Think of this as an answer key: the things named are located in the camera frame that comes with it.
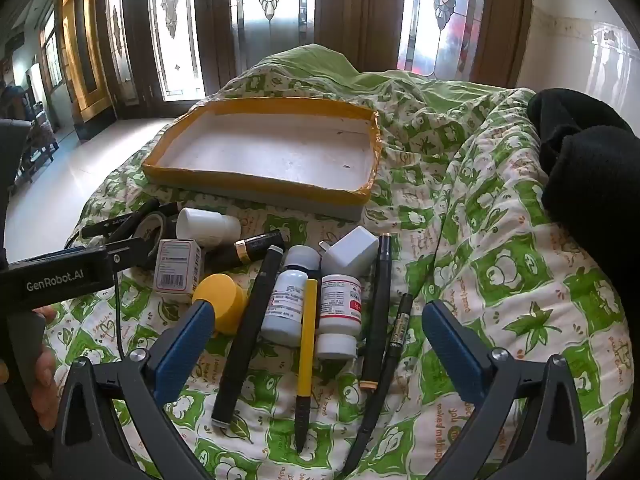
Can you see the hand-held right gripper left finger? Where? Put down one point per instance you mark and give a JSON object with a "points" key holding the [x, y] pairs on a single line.
{"points": [[186, 345]]}

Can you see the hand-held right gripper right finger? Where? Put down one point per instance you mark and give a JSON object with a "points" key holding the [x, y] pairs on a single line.
{"points": [[454, 345]]}

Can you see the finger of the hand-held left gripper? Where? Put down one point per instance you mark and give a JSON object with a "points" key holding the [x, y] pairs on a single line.
{"points": [[132, 252], [117, 220]]}

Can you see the black tape roll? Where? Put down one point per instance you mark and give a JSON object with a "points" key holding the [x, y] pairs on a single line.
{"points": [[159, 224]]}

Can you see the small white carton box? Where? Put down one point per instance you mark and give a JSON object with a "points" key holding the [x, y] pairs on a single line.
{"points": [[176, 270]]}

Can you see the yellow round cap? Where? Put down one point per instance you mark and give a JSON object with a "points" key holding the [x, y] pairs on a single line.
{"points": [[222, 305]]}

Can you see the thick black marker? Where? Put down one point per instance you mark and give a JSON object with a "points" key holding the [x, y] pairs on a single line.
{"points": [[247, 335]]}

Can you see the plain white plastic bottle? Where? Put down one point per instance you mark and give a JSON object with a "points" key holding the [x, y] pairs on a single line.
{"points": [[207, 225]]}

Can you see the white bottle grey cap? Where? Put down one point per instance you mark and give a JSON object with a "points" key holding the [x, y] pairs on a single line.
{"points": [[287, 305]]}

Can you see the white bottle red label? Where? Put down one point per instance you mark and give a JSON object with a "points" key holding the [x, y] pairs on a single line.
{"points": [[341, 310]]}

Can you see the white charger plug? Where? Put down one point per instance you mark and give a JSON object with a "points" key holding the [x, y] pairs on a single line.
{"points": [[350, 255]]}

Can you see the white foam tray yellow tape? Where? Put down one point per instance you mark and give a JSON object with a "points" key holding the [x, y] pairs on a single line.
{"points": [[270, 152]]}

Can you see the person's left hand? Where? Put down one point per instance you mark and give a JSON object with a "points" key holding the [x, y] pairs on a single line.
{"points": [[47, 385]]}

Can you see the thin black pen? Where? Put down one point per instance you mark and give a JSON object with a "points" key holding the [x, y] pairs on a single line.
{"points": [[397, 330]]}

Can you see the dark wooden furniture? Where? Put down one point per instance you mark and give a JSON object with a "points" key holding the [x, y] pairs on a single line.
{"points": [[37, 140]]}

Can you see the green printed blanket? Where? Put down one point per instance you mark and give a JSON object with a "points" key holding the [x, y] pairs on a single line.
{"points": [[500, 240]]}

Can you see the yellow pen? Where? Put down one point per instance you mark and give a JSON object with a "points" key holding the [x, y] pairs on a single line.
{"points": [[308, 340]]}

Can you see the yellow framed door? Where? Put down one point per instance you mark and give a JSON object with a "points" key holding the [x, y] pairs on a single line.
{"points": [[80, 60]]}

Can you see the wooden glass door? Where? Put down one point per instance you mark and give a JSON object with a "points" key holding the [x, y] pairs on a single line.
{"points": [[272, 5], [442, 10], [175, 35]]}

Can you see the black cloth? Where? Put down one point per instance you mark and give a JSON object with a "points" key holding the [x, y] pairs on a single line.
{"points": [[590, 170]]}

